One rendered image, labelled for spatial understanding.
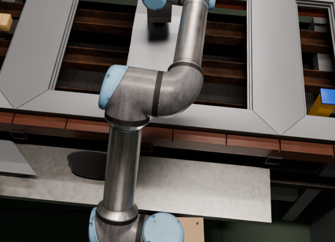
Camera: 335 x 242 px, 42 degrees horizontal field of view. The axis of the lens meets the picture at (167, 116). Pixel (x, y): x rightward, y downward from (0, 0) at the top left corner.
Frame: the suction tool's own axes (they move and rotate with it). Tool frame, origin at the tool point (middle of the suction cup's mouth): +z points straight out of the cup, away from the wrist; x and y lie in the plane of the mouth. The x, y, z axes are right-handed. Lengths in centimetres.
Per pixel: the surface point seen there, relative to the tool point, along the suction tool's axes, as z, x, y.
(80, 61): 23.6, -2.8, 31.4
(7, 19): 10, -13, 59
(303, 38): 23, -14, -64
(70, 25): 9.1, -9.0, 33.9
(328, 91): 3, 28, -58
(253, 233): 92, 51, -47
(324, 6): 9, -18, -69
